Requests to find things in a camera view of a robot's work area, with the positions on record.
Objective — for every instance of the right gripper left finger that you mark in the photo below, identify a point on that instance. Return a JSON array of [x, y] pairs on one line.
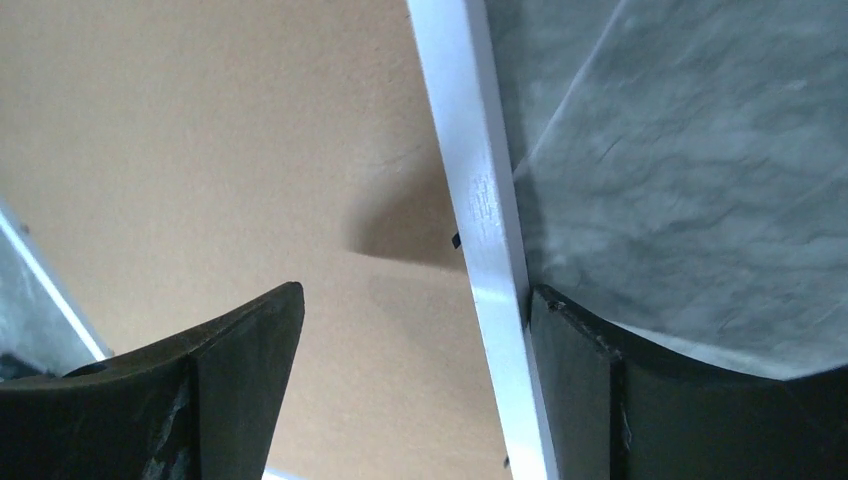
[[200, 404]]

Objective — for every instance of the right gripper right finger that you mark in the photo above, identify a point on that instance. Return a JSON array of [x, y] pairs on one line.
[[620, 406]]

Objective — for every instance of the brown backing board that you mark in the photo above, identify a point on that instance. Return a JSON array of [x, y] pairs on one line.
[[232, 166]]

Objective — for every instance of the white picture frame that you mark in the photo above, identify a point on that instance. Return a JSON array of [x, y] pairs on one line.
[[484, 232]]

